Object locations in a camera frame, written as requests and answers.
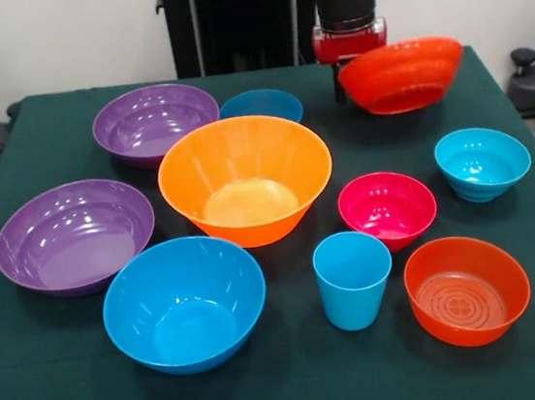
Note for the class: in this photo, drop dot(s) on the dark green tablecloth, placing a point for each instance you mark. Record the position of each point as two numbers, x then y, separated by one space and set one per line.
416 377

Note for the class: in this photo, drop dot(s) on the purple bowl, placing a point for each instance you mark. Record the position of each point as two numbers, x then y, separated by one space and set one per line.
72 238
150 121

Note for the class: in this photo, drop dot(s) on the magenta bowl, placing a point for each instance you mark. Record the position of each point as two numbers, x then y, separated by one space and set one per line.
385 205

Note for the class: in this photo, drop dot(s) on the large orange bowl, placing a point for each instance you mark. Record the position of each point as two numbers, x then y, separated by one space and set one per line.
243 164

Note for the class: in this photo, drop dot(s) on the cyan ribbed bowl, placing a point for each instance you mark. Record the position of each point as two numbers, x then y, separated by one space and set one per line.
482 159

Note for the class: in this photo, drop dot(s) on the glossy red bowl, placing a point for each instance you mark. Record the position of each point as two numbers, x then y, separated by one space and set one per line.
403 76

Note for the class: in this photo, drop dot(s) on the large blue bowl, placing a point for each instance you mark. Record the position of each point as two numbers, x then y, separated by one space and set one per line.
182 298

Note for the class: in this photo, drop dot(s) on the blue cup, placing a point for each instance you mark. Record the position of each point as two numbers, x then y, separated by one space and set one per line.
352 297

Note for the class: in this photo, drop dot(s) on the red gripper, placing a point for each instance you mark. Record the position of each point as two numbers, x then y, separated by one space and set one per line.
351 43

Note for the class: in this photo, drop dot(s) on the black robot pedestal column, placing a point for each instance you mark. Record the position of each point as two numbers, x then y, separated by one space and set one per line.
235 18

